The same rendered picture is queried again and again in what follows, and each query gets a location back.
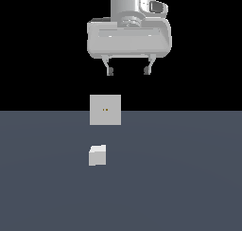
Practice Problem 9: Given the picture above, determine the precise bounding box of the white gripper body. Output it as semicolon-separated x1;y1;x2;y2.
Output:
86;16;173;60

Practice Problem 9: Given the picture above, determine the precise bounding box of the white charger block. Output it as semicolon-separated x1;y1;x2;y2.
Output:
88;144;107;167

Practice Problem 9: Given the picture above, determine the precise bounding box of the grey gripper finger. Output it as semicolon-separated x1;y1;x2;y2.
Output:
100;54;114;77
143;53;158;76

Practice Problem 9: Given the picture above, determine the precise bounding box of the flat grey square target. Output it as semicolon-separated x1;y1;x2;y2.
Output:
89;95;122;126

